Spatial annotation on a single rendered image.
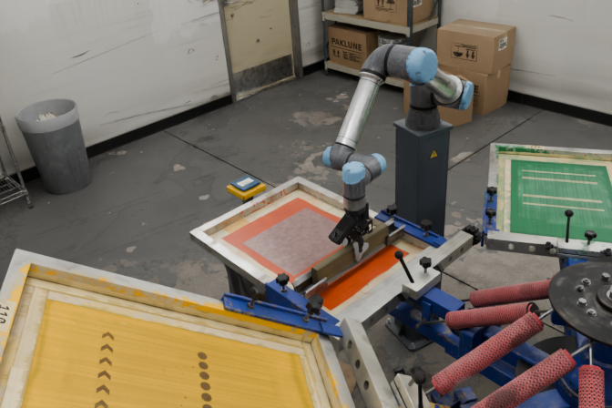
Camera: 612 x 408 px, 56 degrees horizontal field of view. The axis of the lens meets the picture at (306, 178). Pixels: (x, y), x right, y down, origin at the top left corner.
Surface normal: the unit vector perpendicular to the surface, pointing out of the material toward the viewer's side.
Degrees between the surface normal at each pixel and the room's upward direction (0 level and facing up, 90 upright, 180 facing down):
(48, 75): 90
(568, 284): 0
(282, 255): 0
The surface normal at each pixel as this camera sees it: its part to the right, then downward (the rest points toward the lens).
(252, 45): 0.68, 0.32
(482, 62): -0.67, 0.41
